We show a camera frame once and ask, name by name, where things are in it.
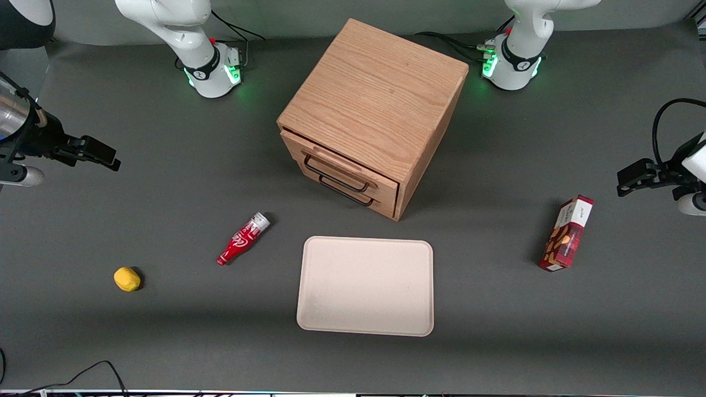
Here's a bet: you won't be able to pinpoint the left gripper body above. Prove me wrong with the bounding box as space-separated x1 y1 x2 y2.
654 131 706 189

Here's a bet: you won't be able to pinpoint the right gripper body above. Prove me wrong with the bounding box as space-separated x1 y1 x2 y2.
0 74 71 165

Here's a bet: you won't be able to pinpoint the wooden drawer with black handle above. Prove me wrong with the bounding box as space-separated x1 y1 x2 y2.
280 130 399 203
292 155 398 221

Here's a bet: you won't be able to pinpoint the oak wooden drawer cabinet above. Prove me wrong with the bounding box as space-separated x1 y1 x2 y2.
277 18 470 222

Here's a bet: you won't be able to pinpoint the red cookie box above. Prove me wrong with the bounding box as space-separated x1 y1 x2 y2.
538 195 595 272

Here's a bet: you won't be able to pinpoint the yellow lemon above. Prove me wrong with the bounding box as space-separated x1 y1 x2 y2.
114 267 142 292

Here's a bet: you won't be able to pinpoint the red cola bottle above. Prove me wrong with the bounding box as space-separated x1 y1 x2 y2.
216 212 271 266

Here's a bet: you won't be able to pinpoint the beige rectangular tray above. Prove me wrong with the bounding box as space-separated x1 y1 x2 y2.
296 236 435 337

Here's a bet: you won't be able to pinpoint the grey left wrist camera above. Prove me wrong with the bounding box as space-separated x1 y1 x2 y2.
673 186 706 217

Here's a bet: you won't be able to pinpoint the black left wrist camera cable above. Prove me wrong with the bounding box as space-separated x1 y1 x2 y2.
652 98 706 166

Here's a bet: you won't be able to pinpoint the black right arm base cable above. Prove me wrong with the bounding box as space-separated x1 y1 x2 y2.
175 10 266 70

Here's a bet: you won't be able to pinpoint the black cable at table edge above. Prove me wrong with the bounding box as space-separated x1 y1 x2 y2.
0 347 130 397

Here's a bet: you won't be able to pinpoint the black left arm base cables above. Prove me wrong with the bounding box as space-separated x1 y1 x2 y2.
414 15 516 65

